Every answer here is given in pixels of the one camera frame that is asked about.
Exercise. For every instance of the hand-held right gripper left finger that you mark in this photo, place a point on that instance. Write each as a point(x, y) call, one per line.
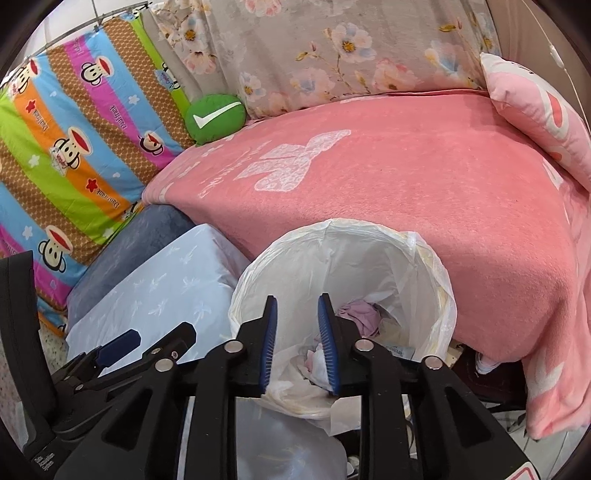
point(268, 337)

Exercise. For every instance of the green cushion with white tick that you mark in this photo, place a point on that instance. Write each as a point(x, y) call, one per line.
point(217, 129)

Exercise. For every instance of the pink blanket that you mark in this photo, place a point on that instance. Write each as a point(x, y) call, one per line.
point(415, 184)

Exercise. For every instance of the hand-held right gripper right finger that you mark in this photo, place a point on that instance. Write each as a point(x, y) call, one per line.
point(328, 341)

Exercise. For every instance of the striped monkey print quilt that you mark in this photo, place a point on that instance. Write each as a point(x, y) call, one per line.
point(69, 138)

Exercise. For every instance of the clear plastic bag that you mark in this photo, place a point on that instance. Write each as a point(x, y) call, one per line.
point(286, 457)

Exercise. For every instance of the grey-blue cushion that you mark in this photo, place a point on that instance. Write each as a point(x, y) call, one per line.
point(138, 244)

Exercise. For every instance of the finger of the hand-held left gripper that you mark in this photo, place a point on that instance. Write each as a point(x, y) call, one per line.
point(120, 346)
point(175, 339)

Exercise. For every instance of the grey floral quilt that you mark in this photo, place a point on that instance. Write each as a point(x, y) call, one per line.
point(300, 46)

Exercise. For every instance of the pink pillow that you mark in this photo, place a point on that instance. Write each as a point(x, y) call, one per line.
point(531, 101)

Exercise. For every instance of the white trash bin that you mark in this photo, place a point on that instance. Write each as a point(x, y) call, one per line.
point(436, 323)

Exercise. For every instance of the white tissue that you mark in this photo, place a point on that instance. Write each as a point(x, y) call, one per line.
point(316, 364)

